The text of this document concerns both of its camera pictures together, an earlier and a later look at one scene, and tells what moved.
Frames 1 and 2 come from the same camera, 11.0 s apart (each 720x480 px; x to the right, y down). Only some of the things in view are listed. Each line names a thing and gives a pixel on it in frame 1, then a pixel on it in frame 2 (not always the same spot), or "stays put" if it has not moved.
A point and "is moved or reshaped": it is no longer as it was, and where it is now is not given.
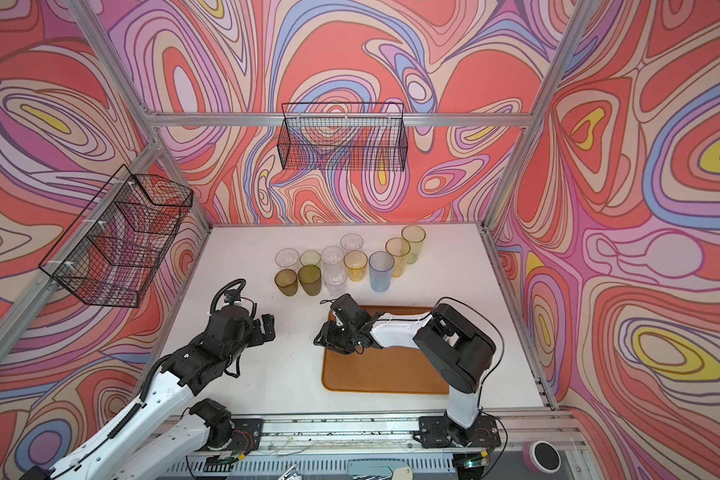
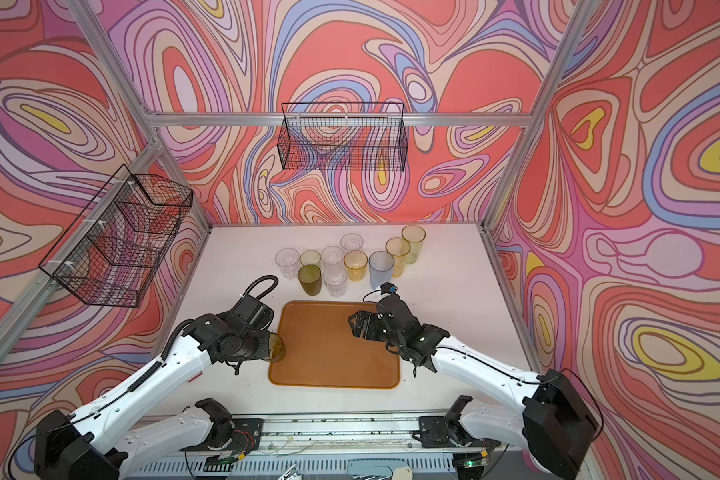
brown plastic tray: [383, 369] is moved or reshaped
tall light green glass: [415, 236] stays put
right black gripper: [327, 336] -> [361, 316]
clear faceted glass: [286, 258] stays put
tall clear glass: [335, 275] stays put
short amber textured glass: [287, 281] -> [276, 348]
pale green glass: [310, 257] stays put
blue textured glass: [381, 265] stays put
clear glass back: [351, 241] stays put
